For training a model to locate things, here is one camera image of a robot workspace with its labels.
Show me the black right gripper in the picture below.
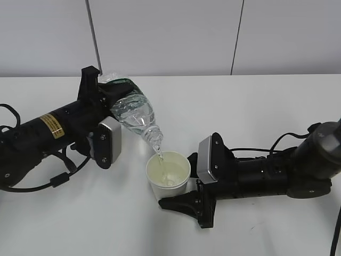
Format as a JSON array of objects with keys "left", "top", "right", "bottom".
[{"left": 158, "top": 149, "right": 240, "bottom": 228}]

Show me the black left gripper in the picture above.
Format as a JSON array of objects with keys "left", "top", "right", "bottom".
[{"left": 74, "top": 67, "right": 138, "bottom": 155}]

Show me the clear water bottle green label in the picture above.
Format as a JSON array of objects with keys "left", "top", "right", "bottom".
[{"left": 99, "top": 73, "right": 164, "bottom": 157}]

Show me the white paper cup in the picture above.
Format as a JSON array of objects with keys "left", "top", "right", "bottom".
[{"left": 146, "top": 151, "right": 191, "bottom": 200}]

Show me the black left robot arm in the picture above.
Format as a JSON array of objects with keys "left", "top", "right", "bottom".
[{"left": 1, "top": 66, "right": 139, "bottom": 193}]

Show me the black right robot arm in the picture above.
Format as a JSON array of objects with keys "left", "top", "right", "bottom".
[{"left": 158, "top": 122, "right": 340, "bottom": 228}]

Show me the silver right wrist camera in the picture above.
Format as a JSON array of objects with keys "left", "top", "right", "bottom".
[{"left": 197, "top": 132, "right": 226, "bottom": 184}]

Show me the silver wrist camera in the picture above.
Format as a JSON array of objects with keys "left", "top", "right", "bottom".
[
  {"left": 197, "top": 132, "right": 226, "bottom": 184},
  {"left": 92, "top": 116, "right": 122, "bottom": 170}
]

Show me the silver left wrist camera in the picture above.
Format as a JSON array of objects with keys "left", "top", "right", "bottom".
[{"left": 92, "top": 116, "right": 122, "bottom": 170}]

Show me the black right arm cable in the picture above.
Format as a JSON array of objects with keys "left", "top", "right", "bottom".
[{"left": 230, "top": 122, "right": 341, "bottom": 256}]

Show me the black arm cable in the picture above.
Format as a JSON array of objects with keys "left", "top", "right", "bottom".
[
  {"left": 0, "top": 103, "right": 93, "bottom": 193},
  {"left": 230, "top": 122, "right": 341, "bottom": 256}
]

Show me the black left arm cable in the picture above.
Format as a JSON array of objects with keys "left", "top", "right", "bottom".
[{"left": 0, "top": 103, "right": 93, "bottom": 193}]

